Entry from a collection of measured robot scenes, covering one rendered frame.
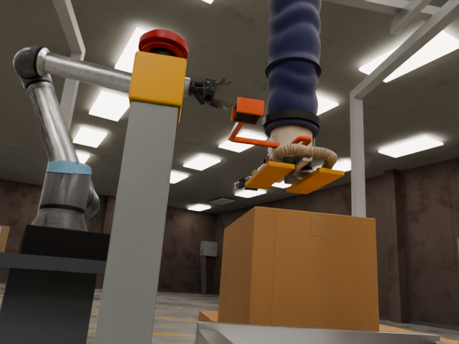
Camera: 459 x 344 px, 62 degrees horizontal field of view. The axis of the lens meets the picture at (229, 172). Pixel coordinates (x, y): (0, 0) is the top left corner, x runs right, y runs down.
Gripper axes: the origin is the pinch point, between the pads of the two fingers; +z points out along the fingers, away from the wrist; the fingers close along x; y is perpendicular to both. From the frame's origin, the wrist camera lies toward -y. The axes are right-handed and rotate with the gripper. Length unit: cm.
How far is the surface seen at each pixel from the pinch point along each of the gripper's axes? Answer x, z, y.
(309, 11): 25, 24, 38
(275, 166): -46, 10, 43
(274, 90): -9.6, 12.7, 30.0
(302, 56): 3.0, 21.3, 38.2
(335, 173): -46, 33, 44
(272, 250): -76, 7, 54
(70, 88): 107, -137, -248
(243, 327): -97, -3, 62
